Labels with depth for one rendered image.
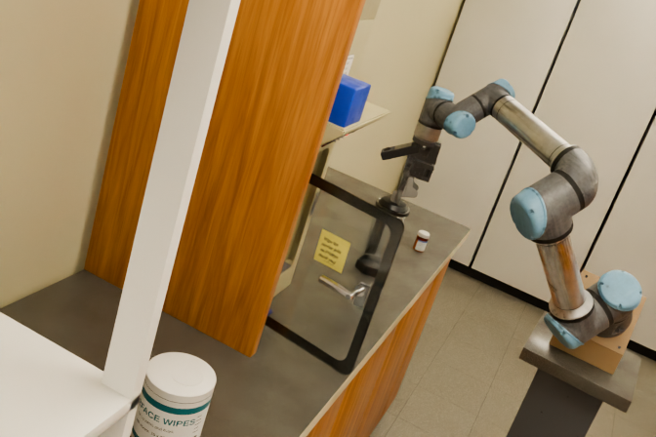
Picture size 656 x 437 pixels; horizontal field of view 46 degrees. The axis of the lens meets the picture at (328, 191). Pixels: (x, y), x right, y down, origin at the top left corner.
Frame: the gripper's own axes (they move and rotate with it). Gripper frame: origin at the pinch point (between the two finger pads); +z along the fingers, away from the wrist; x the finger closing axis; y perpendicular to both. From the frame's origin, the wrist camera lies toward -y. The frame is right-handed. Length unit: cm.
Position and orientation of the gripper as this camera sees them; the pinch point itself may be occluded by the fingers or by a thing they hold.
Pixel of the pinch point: (396, 197)
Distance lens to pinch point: 233.5
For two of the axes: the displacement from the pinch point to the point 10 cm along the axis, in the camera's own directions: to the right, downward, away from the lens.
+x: 1.5, -3.1, 9.4
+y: 9.5, 3.2, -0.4
